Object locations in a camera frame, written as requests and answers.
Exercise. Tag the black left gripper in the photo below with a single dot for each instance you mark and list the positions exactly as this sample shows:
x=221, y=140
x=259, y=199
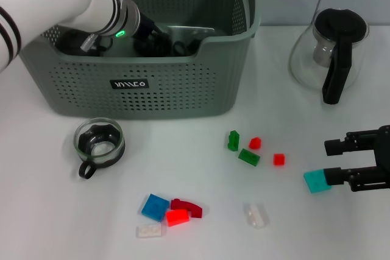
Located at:
x=149, y=28

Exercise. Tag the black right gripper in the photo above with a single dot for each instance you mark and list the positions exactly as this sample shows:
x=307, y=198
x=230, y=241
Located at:
x=384, y=156

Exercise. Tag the glass teacup black collar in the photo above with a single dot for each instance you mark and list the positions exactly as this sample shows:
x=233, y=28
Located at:
x=158, y=48
x=99, y=150
x=179, y=48

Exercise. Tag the grey perforated storage basket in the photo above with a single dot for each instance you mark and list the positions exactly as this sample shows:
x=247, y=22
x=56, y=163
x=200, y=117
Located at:
x=137, y=89

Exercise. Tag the teal square plate brick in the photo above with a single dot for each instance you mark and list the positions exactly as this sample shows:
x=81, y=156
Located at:
x=314, y=181

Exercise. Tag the small red cube brick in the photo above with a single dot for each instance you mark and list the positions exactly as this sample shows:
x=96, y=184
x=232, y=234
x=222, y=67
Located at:
x=278, y=159

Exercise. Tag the small red sloped brick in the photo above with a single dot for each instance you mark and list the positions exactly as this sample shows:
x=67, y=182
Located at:
x=255, y=143

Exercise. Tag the black clay teapot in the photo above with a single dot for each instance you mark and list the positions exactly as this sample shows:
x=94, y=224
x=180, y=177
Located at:
x=68, y=42

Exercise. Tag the flat green toy brick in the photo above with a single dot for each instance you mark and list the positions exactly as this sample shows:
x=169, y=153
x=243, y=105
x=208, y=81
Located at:
x=249, y=156

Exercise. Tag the glass pitcher black lid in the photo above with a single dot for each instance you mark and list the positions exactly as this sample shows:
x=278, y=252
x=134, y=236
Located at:
x=338, y=68

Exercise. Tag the translucent white toy brick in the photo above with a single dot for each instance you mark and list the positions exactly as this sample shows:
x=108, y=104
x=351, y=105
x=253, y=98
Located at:
x=257, y=217

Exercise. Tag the tall green toy brick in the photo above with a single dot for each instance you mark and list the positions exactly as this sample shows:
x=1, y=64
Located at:
x=234, y=139

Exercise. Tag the dark red curved brick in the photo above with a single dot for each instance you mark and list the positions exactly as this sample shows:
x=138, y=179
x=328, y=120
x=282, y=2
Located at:
x=195, y=210

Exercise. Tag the bright red toy brick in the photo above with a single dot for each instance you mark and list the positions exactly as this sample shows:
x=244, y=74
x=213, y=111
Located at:
x=177, y=218

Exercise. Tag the blue square plate brick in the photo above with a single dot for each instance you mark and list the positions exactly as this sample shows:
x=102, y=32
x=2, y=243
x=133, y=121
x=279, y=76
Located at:
x=155, y=207

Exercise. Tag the white two-stud plate brick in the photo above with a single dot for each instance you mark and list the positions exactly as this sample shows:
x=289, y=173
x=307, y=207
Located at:
x=149, y=231

